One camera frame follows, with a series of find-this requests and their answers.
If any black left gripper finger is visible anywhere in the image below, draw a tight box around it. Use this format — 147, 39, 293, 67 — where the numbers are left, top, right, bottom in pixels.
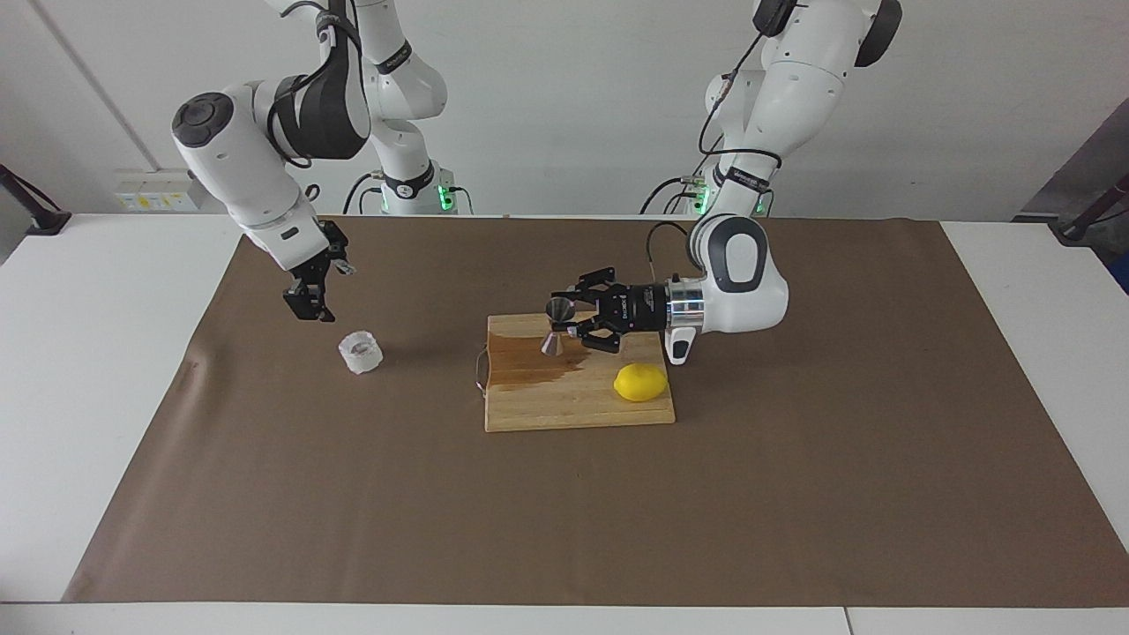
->
551, 266, 620, 310
567, 319, 625, 355

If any steel double jigger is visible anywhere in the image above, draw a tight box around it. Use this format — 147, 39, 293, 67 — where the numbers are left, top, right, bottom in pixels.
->
540, 297, 576, 358

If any yellow lemon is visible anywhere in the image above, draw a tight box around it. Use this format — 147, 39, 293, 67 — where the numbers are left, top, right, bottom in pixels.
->
614, 362, 669, 403

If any wooden cutting board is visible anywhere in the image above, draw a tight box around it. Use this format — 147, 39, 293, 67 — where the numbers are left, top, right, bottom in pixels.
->
475, 310, 677, 433

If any brown paper table mat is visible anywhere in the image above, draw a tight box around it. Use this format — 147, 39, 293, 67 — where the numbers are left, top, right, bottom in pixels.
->
62, 214, 1129, 609

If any black angled stand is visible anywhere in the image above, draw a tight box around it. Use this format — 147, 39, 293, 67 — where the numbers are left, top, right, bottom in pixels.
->
1050, 172, 1129, 246

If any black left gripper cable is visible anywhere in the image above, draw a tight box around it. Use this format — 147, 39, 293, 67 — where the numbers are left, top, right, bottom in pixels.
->
647, 31, 784, 267

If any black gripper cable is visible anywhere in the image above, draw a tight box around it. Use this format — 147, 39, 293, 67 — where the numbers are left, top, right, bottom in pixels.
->
267, 0, 364, 170
647, 31, 784, 267

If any black base cable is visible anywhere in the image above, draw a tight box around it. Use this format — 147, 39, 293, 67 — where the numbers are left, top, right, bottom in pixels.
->
639, 175, 707, 215
342, 172, 474, 215

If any white wall socket strip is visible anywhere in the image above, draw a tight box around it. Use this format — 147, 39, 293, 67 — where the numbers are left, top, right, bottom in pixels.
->
115, 169, 202, 213

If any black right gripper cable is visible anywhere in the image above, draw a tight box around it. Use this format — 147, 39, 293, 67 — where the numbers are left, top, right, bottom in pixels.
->
267, 0, 364, 170

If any black clamp bracket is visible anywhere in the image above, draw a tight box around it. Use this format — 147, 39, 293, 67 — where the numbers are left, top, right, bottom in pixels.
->
0, 165, 71, 235

